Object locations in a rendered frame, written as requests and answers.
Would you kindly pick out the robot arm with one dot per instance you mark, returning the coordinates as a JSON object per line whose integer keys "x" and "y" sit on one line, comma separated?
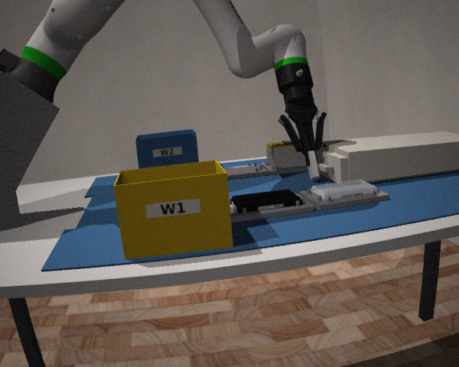
{"x": 69, "y": 24}

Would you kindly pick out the yellow open bin labelled w1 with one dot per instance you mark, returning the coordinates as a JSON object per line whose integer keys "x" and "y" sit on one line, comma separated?
{"x": 173, "y": 209}

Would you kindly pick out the blue bench mat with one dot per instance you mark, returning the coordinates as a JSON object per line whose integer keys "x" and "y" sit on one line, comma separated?
{"x": 96, "y": 241}

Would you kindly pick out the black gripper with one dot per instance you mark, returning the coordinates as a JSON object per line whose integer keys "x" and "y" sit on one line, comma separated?
{"x": 300, "y": 108}

